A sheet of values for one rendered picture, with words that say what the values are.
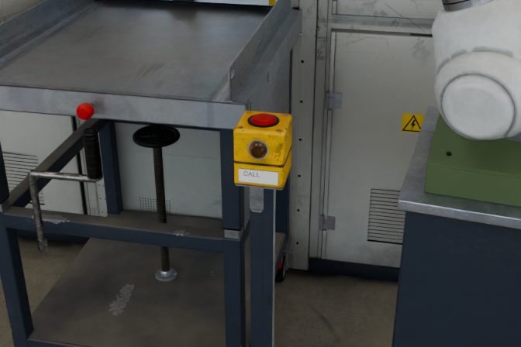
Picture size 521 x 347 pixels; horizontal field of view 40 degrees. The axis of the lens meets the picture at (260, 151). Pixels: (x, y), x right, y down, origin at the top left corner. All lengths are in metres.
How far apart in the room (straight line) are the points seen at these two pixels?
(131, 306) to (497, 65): 1.21
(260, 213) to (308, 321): 0.98
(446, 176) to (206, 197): 1.15
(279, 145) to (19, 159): 1.46
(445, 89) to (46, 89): 0.78
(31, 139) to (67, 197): 0.22
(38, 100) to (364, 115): 0.93
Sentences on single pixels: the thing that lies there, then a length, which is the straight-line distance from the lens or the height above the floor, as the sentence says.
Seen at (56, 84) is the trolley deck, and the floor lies 0.85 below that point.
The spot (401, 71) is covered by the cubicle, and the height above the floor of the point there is 0.70.
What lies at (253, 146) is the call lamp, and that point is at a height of 0.88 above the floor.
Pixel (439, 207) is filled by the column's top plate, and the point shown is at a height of 0.75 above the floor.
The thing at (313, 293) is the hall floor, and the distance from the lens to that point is 2.23.
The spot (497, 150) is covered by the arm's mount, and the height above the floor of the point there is 0.81.
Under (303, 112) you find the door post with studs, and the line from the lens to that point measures 2.06.
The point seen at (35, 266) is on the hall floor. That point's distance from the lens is 2.45.
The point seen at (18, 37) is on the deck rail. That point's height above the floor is 0.87.
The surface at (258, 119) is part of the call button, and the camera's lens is 1.11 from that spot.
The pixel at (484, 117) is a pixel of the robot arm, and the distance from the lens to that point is 1.06.
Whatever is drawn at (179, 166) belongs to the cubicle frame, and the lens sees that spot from 2.23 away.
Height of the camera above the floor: 1.35
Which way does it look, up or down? 26 degrees down
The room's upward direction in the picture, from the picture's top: straight up
